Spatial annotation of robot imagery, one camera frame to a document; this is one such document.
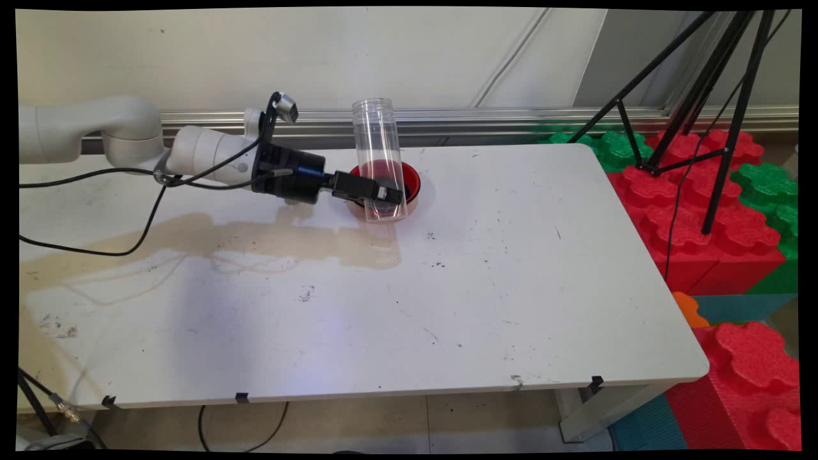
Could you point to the red bowl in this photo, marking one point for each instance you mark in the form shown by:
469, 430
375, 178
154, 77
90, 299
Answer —
412, 176

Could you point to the teal foam mat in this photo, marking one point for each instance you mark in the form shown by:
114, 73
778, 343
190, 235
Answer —
652, 425

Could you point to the green foam block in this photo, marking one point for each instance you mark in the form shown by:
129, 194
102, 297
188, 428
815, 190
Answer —
617, 150
767, 185

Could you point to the clear plastic jar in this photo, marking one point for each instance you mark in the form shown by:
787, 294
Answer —
377, 134

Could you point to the black seeds heap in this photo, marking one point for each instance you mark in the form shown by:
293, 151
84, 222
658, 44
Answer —
406, 190

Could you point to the aluminium rail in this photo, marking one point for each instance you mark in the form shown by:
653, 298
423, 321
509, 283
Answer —
511, 121

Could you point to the orange foam piece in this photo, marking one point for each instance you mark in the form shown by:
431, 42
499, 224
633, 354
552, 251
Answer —
689, 310

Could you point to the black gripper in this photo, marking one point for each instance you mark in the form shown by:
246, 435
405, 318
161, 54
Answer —
294, 176

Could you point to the large red foam block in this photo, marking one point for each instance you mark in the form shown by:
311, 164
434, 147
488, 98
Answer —
703, 255

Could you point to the white metal table leg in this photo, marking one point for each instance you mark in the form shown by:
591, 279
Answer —
594, 415

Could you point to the teal foam block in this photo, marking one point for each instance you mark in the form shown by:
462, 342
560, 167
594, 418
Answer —
741, 306

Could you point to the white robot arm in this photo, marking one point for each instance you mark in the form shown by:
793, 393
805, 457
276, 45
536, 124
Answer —
128, 128

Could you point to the black tripod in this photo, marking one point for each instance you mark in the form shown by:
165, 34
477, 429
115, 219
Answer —
735, 128

